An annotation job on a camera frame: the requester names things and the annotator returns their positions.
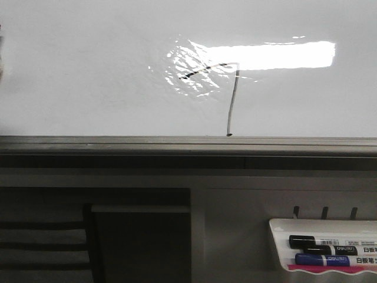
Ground white marker tray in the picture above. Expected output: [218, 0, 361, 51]
[269, 218, 376, 282]

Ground black capped marker upper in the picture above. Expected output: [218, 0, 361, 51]
[289, 235, 376, 249]

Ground black capped marker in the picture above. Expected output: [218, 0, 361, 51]
[303, 245, 376, 256]
[289, 235, 376, 249]

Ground blue capped marker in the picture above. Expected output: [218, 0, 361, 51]
[295, 253, 377, 266]

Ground black striped chair back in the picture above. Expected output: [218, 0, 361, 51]
[1, 204, 94, 282]

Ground black capped marker middle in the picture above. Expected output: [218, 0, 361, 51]
[303, 245, 376, 256]

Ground white whiteboard with metal frame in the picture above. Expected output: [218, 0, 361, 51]
[1, 1, 376, 156]

